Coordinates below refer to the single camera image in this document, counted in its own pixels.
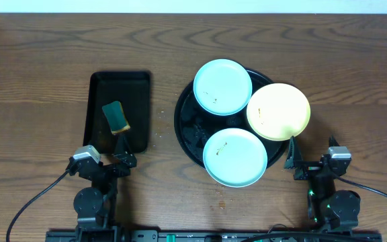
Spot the green and yellow sponge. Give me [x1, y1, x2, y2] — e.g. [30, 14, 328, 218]
[102, 101, 130, 135]

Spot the yellow plate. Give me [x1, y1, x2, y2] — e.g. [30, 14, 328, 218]
[247, 83, 311, 141]

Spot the light blue plate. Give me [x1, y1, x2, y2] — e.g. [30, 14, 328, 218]
[202, 128, 268, 188]
[193, 59, 253, 116]

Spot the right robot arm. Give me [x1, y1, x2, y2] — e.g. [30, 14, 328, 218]
[284, 137, 361, 233]

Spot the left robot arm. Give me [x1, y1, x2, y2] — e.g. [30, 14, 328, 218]
[67, 134, 137, 241]

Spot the black rectangular tray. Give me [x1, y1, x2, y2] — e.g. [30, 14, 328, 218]
[83, 71, 151, 154]

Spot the round black tray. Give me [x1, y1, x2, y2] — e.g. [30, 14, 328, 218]
[174, 69, 289, 169]

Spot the right black cable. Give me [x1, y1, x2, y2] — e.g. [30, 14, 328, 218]
[334, 173, 387, 242]

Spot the black cable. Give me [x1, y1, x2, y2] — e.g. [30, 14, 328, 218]
[334, 173, 387, 242]
[5, 169, 71, 242]

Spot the left black cable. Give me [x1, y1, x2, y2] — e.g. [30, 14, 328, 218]
[5, 169, 71, 242]

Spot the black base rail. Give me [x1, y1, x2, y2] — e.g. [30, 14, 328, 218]
[45, 229, 382, 242]

